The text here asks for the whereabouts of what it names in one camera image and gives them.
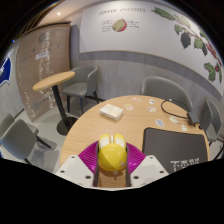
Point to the blue wall sign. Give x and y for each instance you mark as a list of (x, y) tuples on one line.
[(5, 71)]

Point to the dark grey mouse pad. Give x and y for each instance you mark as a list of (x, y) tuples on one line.
[(173, 146)]

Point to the round wooden high table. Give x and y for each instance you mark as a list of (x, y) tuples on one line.
[(53, 81)]

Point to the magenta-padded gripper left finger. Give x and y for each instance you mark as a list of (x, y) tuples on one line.
[(75, 166)]

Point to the small printed card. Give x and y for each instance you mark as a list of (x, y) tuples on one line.
[(184, 127), (137, 99), (151, 109), (159, 123), (152, 101), (173, 120), (129, 107)]

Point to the white cardboard box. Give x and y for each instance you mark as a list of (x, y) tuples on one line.
[(111, 111)]

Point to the yellow computer mouse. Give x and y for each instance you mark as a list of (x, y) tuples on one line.
[(112, 156)]

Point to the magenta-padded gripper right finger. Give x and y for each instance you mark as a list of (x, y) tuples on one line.
[(150, 166)]

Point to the beige wall panel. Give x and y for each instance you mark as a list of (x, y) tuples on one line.
[(40, 66)]

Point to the grey upholstered chair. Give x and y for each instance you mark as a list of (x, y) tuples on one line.
[(163, 88), (83, 83), (208, 120), (16, 136)]

